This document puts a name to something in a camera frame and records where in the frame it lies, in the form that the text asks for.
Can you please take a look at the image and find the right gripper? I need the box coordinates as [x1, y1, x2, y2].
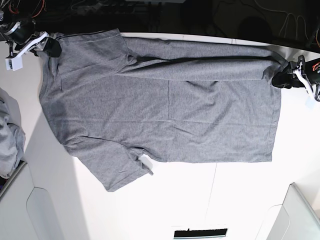
[3, 21, 62, 58]

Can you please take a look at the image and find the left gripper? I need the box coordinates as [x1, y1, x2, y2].
[271, 55, 320, 102]

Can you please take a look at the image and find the grey t-shirt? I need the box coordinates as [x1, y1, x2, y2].
[39, 29, 288, 192]

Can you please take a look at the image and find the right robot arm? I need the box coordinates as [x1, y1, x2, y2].
[0, 0, 62, 60]

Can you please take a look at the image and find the grey clothes pile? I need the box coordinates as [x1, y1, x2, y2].
[0, 89, 26, 179]

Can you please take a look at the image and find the white bin right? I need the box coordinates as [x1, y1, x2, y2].
[256, 183, 320, 240]

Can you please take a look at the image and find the white bin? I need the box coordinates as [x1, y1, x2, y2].
[256, 183, 320, 240]
[0, 159, 61, 240]

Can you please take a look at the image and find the white bin left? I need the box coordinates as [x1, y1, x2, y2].
[0, 159, 61, 240]

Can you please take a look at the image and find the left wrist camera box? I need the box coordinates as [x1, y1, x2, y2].
[305, 98, 317, 110]

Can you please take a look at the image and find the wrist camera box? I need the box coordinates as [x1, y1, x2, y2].
[305, 98, 317, 110]
[5, 57, 23, 71]

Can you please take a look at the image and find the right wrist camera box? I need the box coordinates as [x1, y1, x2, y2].
[5, 57, 23, 71]

